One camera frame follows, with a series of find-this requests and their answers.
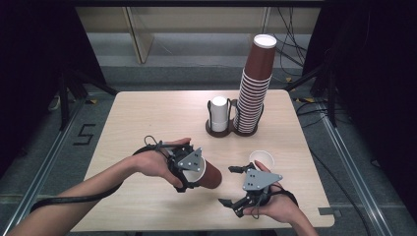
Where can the person's left hand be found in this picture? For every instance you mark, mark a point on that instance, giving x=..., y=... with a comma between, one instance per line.
x=152, y=162

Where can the aluminium floor rail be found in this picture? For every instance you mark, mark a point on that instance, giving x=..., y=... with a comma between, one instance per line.
x=39, y=177
x=357, y=187

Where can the dark curtain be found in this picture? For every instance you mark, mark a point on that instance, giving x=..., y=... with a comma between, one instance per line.
x=377, y=65
x=29, y=65

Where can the grey tape strip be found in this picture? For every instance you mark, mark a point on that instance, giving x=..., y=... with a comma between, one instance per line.
x=329, y=211

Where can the white paper cup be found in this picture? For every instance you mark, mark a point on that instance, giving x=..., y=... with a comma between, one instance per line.
x=219, y=126
x=260, y=157
x=219, y=109

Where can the black metal stand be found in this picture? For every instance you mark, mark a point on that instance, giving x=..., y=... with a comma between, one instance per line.
x=64, y=98
x=331, y=95

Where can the stack of brown cups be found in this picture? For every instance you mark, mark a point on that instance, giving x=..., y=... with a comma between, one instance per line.
x=252, y=98

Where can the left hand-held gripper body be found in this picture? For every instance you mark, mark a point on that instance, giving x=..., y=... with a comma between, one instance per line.
x=191, y=162

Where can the black tape floor numeral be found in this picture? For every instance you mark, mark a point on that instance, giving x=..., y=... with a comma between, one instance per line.
x=84, y=134

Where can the brown white-lined paper cup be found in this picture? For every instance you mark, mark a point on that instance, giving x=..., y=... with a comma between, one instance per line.
x=211, y=178

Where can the dark brown double cup holder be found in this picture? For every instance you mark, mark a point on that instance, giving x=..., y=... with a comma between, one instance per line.
x=216, y=133

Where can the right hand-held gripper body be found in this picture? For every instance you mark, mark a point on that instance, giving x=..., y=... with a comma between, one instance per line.
x=260, y=179

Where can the person's right hand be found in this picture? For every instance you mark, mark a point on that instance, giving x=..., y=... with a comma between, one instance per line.
x=282, y=205

